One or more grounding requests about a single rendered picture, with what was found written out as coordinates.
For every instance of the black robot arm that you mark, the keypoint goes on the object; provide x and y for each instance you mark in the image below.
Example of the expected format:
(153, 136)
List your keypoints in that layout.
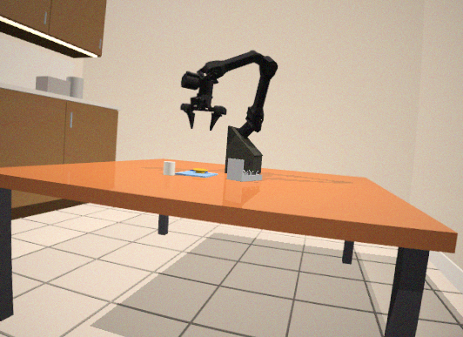
(217, 69)

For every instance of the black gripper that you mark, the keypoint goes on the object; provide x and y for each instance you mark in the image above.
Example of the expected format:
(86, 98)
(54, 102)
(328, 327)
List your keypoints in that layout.
(218, 110)

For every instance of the light blue rectangular mat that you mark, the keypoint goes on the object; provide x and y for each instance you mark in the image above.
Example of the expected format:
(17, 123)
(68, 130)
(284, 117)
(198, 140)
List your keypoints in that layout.
(194, 174)

